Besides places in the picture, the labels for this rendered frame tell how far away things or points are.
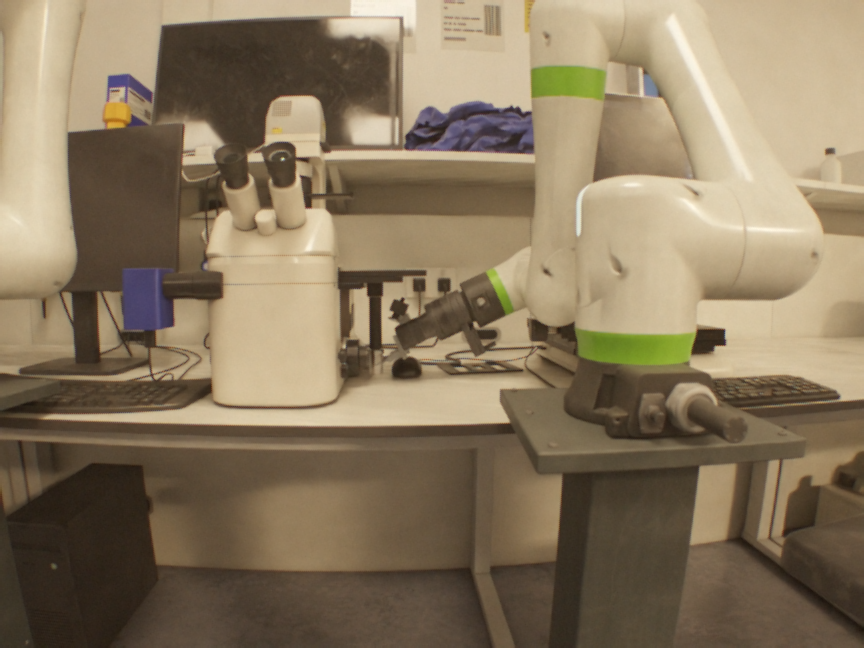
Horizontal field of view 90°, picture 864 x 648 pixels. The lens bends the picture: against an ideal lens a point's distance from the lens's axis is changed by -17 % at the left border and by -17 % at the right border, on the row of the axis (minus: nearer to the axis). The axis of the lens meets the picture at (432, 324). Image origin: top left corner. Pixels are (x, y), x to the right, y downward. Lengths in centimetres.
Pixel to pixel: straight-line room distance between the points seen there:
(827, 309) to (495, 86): 145
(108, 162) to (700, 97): 110
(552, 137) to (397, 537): 132
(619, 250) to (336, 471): 129
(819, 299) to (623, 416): 174
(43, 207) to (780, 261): 94
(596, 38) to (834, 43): 190
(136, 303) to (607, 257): 64
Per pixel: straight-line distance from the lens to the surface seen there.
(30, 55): 93
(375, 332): 98
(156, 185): 117
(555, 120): 80
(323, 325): 77
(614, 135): 115
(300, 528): 175
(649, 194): 52
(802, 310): 211
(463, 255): 155
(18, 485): 198
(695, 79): 77
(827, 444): 233
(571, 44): 80
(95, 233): 121
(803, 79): 245
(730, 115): 72
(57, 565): 144
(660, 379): 48
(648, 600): 63
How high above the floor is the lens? 94
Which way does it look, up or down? 5 degrees down
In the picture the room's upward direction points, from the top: straight up
